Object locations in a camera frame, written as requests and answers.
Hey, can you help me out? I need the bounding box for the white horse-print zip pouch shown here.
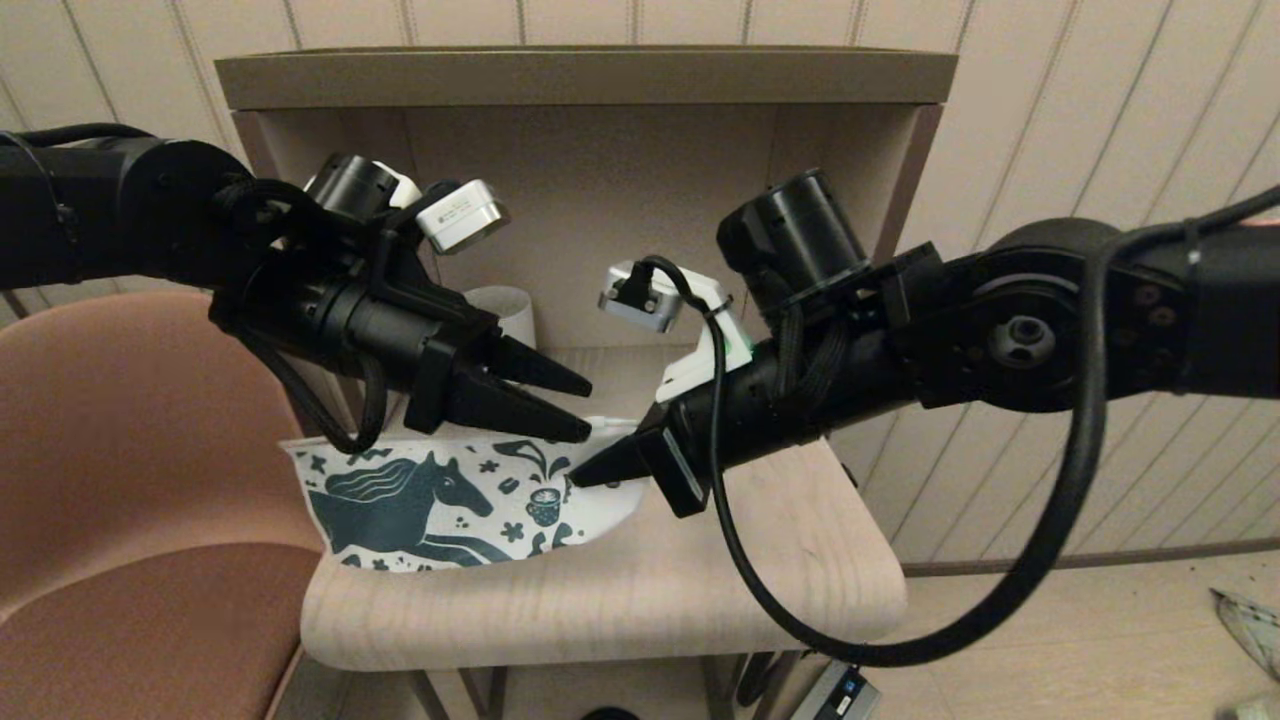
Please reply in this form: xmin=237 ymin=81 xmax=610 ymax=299
xmin=280 ymin=415 xmax=650 ymax=574

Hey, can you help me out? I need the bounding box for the white ceramic mug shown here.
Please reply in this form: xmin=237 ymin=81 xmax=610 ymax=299
xmin=465 ymin=286 xmax=539 ymax=352

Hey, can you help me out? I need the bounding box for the light wood desk with hutch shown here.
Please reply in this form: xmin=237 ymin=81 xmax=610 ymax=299
xmin=213 ymin=46 xmax=960 ymax=720

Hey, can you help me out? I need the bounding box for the grey power adapter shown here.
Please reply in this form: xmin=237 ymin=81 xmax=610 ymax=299
xmin=790 ymin=662 xmax=884 ymax=720

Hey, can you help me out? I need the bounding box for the pink upholstered chair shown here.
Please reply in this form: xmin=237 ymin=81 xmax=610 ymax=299
xmin=0 ymin=290 xmax=347 ymax=720

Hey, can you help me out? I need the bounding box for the patterned fabric item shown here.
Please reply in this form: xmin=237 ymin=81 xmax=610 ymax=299
xmin=1208 ymin=588 xmax=1280 ymax=684

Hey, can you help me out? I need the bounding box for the white right camera bracket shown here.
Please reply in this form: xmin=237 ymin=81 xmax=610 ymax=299
xmin=655 ymin=280 xmax=757 ymax=405

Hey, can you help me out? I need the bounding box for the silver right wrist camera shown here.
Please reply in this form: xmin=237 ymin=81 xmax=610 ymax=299
xmin=598 ymin=258 xmax=692 ymax=335

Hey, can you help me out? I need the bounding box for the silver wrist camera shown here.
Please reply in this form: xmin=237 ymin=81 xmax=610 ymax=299
xmin=598 ymin=258 xmax=692 ymax=335
xmin=413 ymin=178 xmax=512 ymax=257

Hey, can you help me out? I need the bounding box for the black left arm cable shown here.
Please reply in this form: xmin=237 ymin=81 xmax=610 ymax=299
xmin=210 ymin=180 xmax=392 ymax=457

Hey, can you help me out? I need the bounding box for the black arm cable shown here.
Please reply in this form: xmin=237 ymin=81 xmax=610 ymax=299
xmin=210 ymin=180 xmax=392 ymax=457
xmin=640 ymin=185 xmax=1280 ymax=670

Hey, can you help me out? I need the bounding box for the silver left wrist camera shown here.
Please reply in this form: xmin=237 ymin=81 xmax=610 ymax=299
xmin=413 ymin=178 xmax=512 ymax=257

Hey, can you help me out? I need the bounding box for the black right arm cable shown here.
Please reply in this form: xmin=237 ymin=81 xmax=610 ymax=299
xmin=640 ymin=185 xmax=1280 ymax=670

